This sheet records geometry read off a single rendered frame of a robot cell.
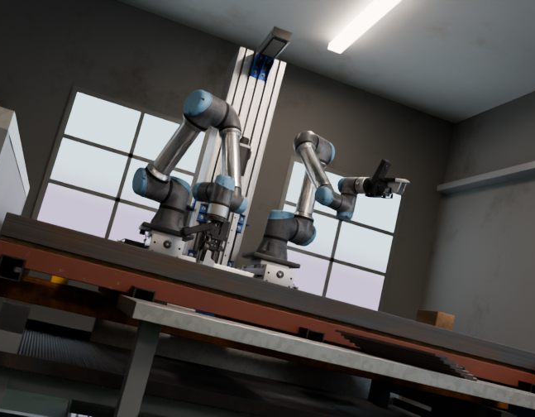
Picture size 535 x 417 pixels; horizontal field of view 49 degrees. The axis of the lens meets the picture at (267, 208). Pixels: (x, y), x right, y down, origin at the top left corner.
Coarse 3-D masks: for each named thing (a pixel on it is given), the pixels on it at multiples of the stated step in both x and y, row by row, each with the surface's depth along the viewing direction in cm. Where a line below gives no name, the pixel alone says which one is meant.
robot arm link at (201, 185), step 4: (196, 184) 223; (200, 184) 221; (204, 184) 219; (208, 184) 217; (196, 188) 221; (200, 188) 219; (204, 188) 217; (192, 192) 223; (196, 192) 220; (200, 192) 218; (204, 192) 216; (196, 196) 221; (200, 196) 219; (204, 196) 217; (196, 200) 224; (200, 200) 222; (204, 200) 220; (208, 200) 218
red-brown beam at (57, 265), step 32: (0, 256) 130; (32, 256) 133; (64, 256) 135; (128, 288) 139; (160, 288) 142; (192, 288) 145; (256, 320) 150; (288, 320) 153; (320, 320) 159; (448, 352) 173; (512, 384) 176
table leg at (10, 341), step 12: (0, 312) 130; (24, 312) 132; (0, 324) 130; (24, 324) 131; (0, 336) 130; (12, 336) 130; (0, 348) 129; (12, 348) 130; (0, 372) 129; (0, 384) 129; (0, 396) 129
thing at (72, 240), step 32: (32, 224) 133; (96, 256) 137; (128, 256) 140; (160, 256) 143; (224, 288) 147; (256, 288) 150; (288, 288) 153; (352, 320) 159; (384, 320) 163; (480, 352) 173; (512, 352) 177
